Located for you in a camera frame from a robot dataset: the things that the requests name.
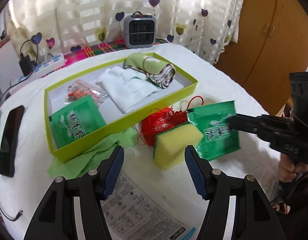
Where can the black smartphone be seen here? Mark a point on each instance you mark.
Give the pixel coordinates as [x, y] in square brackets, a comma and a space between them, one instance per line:
[10, 141]

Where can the brown wooden cabinet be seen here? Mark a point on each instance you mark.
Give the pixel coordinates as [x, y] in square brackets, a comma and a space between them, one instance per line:
[272, 43]

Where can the white cloth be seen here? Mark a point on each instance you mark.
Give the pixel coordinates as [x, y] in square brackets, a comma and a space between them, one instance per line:
[126, 87]

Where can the green tea packet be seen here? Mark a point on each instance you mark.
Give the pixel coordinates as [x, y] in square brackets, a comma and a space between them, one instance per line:
[212, 121]
[75, 120]

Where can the cream heart pattern curtain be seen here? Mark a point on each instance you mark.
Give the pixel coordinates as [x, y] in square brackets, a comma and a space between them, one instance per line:
[42, 27]

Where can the lime green shallow box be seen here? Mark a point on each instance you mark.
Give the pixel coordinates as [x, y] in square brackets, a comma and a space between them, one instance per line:
[116, 121]

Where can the person's right hand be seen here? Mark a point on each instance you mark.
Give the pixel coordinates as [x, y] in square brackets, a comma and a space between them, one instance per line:
[288, 171]

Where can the white printed plastic package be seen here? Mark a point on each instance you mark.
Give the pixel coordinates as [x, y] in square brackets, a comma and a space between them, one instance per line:
[132, 214]

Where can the grey portable heater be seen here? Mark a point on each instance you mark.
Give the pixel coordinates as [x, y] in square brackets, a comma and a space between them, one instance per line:
[139, 30]

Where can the light green cloth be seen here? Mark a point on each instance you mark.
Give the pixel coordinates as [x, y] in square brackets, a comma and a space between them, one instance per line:
[91, 158]

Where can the black power adapter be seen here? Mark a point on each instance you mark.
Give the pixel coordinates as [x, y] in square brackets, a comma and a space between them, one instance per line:
[27, 65]

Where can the white blue power strip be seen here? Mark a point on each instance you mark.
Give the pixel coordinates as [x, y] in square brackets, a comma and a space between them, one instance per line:
[42, 70]

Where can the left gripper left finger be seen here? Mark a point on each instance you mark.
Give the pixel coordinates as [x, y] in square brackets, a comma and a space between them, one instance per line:
[54, 217]

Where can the rolled green patterned towel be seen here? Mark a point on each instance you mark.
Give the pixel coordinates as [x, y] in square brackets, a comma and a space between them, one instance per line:
[160, 72]

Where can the red tassel knot ornament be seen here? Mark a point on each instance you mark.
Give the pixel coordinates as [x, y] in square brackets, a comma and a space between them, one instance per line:
[162, 120]

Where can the yellow green sponge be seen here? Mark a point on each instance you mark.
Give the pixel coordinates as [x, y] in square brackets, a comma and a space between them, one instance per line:
[170, 145]

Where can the plaid colourful cloth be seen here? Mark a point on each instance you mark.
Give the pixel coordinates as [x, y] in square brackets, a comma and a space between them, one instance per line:
[78, 54]

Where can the clear orange snack packet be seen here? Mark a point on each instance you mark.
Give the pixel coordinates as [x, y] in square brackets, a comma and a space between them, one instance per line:
[79, 89]

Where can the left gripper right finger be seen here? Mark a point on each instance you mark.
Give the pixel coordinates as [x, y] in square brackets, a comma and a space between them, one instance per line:
[254, 217]

